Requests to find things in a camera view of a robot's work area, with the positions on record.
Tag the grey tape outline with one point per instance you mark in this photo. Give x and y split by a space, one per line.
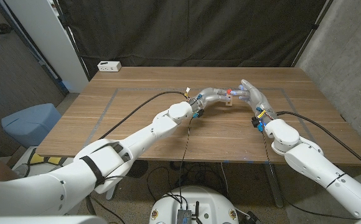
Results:
152 89

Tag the grey sneaker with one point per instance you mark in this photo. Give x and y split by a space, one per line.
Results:
20 170

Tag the white cabinet panel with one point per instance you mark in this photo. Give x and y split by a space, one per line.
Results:
49 40

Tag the white power strip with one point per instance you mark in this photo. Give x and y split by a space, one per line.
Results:
109 66

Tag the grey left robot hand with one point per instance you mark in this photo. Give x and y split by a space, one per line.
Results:
208 96

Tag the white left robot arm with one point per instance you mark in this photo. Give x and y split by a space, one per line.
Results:
130 149

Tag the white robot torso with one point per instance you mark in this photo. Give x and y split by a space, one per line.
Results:
196 196

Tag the white table leg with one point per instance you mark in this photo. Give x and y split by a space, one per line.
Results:
112 191

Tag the grey table leg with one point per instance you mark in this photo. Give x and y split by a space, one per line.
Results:
274 186

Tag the blue-grey plastic bin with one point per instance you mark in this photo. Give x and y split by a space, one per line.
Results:
28 124

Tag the wooden screw with red head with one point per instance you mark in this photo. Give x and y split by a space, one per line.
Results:
229 91

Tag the round black floor fan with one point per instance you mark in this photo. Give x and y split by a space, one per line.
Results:
138 169

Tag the black backdrop stand pole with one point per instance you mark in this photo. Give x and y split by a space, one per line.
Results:
75 46
315 26

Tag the grey electronics box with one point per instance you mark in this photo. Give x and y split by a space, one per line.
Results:
184 216

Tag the wooden block with holes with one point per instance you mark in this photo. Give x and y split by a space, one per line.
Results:
228 101

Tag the black antenna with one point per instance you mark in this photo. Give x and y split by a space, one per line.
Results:
197 211

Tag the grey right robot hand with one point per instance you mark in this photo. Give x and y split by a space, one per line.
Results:
258 100

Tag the black backdrop curtain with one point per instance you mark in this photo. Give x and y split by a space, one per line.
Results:
183 31

